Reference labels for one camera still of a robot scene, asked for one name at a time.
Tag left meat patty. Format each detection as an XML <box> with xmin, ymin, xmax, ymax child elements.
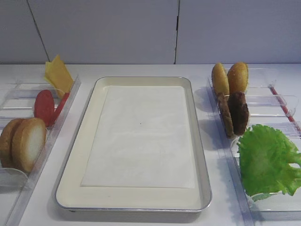
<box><xmin>217</xmin><ymin>92</ymin><xmax>234</xmax><ymax>138</ymax></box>

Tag meat patty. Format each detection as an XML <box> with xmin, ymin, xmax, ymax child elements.
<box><xmin>217</xmin><ymin>92</ymin><xmax>234</xmax><ymax>138</ymax></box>
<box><xmin>228</xmin><ymin>91</ymin><xmax>249</xmax><ymax>136</ymax></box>

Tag right meat patty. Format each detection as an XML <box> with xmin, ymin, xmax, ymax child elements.
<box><xmin>228</xmin><ymin>91</ymin><xmax>249</xmax><ymax>136</ymax></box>

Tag thin red tomato slice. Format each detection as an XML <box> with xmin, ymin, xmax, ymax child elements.
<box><xmin>49</xmin><ymin>93</ymin><xmax>70</xmax><ymax>126</ymax></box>

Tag yellow cheese slices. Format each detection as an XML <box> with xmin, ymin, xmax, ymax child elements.
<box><xmin>44</xmin><ymin>55</ymin><xmax>73</xmax><ymax>99</ymax></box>

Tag green lettuce leaf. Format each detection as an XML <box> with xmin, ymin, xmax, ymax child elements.
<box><xmin>237</xmin><ymin>124</ymin><xmax>301</xmax><ymax>196</ymax></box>

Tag white parchment paper sheet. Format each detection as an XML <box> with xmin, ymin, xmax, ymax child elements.
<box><xmin>82</xmin><ymin>86</ymin><xmax>195</xmax><ymax>188</ymax></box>

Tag metal baking tray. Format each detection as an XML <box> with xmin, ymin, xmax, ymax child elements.
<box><xmin>55</xmin><ymin>77</ymin><xmax>212</xmax><ymax>212</ymax></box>

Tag left bun half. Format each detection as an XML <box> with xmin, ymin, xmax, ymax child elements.
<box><xmin>211</xmin><ymin>63</ymin><xmax>230</xmax><ymax>95</ymax></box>

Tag bun half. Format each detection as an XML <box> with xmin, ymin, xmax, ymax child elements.
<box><xmin>228</xmin><ymin>62</ymin><xmax>248</xmax><ymax>94</ymax></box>
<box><xmin>211</xmin><ymin>63</ymin><xmax>230</xmax><ymax>95</ymax></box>

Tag right bun half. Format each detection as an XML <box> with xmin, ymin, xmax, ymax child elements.
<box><xmin>228</xmin><ymin>62</ymin><xmax>248</xmax><ymax>94</ymax></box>

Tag right clear acrylic rack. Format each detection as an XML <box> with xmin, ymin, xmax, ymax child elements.
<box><xmin>206</xmin><ymin>67</ymin><xmax>301</xmax><ymax>226</ymax></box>

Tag clear acrylic rack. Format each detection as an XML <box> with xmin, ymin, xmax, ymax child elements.
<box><xmin>206</xmin><ymin>67</ymin><xmax>301</xmax><ymax>226</ymax></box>
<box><xmin>0</xmin><ymin>77</ymin><xmax>81</xmax><ymax>226</ymax></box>

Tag left clear acrylic rack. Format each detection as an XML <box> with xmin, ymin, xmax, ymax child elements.
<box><xmin>0</xmin><ymin>77</ymin><xmax>81</xmax><ymax>226</ymax></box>

